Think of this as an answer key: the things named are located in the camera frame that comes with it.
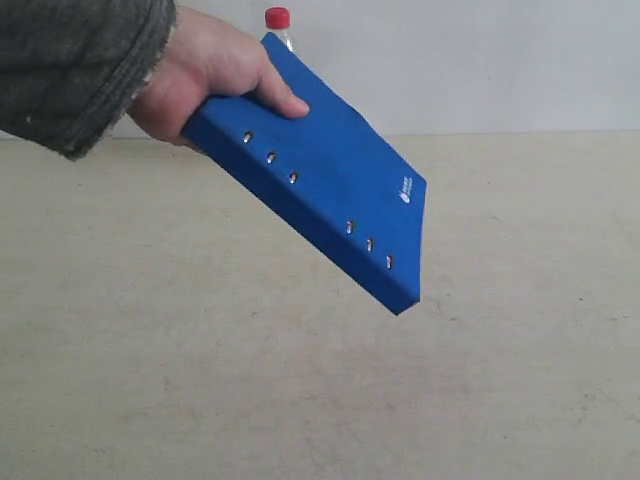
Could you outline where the person's bare hand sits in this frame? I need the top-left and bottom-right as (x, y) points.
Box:
(128, 6), (310, 150)

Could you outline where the blue ring binder notebook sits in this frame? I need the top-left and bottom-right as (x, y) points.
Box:
(182, 33), (428, 315)

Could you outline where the clear bottle red cap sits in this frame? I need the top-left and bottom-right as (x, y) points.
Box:
(264, 6), (295, 52)

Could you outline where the dark grey sleeved forearm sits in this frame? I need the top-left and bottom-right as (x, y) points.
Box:
(1, 0), (177, 161)

